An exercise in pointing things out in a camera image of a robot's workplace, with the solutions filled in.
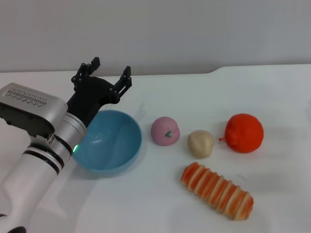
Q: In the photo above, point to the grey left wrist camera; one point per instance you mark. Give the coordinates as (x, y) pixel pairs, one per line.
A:
(29, 109)

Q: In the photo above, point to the pink peach bun toy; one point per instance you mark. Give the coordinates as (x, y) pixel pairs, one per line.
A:
(161, 131)

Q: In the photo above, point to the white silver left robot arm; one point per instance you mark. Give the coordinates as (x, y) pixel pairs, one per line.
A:
(29, 174)

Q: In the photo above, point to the beige egg yolk pastry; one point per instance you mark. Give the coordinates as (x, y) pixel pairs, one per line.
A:
(200, 143)

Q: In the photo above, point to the blue plastic bowl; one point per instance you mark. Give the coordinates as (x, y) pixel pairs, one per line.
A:
(114, 140)

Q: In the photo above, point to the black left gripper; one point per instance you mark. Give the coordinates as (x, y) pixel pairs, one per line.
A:
(90, 97)

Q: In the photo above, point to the orange red fruit toy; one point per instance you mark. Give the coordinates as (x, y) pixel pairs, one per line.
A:
(245, 133)

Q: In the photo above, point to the orange striped bread loaf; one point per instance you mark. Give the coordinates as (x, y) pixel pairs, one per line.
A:
(218, 191)

